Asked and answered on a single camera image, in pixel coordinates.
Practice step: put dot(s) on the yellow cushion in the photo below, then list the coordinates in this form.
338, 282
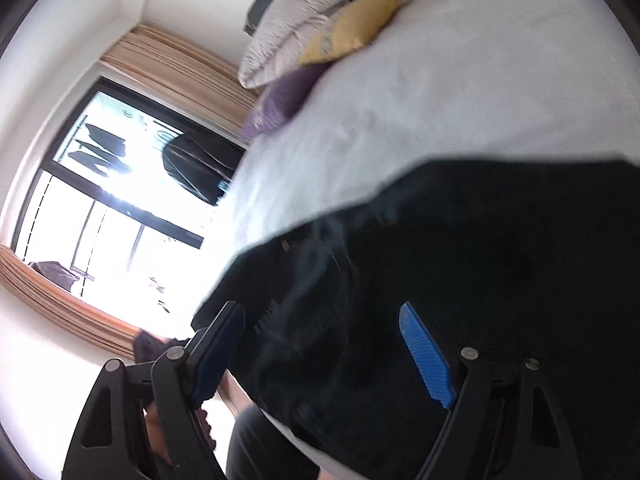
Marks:
350, 30

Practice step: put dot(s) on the dark hanging clothes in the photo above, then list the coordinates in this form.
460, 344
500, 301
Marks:
100, 145

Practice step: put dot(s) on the black framed window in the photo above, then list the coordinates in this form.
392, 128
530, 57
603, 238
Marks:
100, 220

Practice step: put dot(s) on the person's leg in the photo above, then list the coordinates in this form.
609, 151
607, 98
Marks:
270, 445

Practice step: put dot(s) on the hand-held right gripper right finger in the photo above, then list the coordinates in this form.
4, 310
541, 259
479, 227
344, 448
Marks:
425, 355

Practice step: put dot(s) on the black leather jacket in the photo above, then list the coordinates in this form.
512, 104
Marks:
195, 165

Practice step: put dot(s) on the black pants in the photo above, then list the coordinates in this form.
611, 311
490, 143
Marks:
400, 260

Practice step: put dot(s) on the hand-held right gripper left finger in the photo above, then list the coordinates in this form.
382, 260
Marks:
217, 355

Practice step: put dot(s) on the beige curtain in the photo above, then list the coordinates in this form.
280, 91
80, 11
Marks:
175, 70
60, 300

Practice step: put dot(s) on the purple cushion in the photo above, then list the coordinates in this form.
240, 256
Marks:
285, 95

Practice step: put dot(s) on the bed with white sheet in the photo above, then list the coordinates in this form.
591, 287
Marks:
450, 85

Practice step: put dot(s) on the dark cloth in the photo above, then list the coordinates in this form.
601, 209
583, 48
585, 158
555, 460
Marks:
147, 345

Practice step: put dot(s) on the folded white duvet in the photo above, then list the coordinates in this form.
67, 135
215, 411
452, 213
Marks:
290, 35

